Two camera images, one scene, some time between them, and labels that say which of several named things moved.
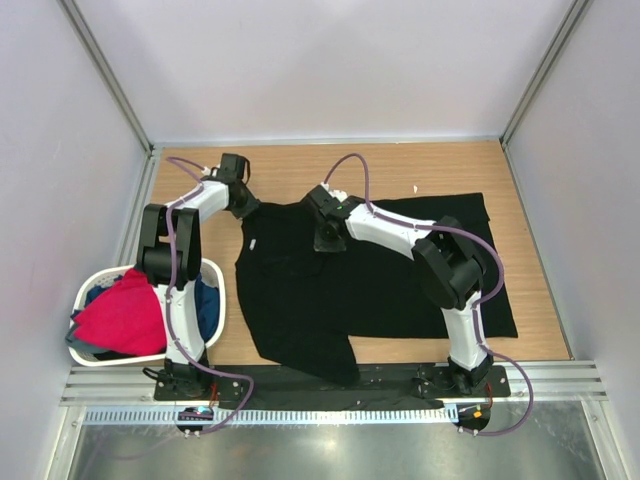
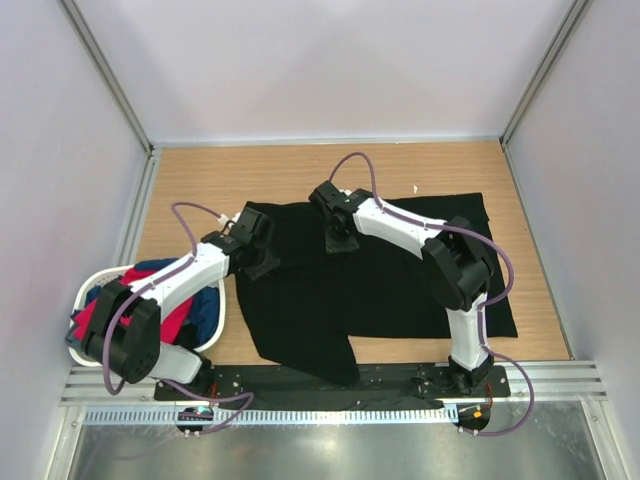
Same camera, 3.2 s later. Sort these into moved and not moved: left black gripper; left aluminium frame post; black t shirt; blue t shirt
Moved: left black gripper
Not moved: left aluminium frame post; blue t shirt; black t shirt
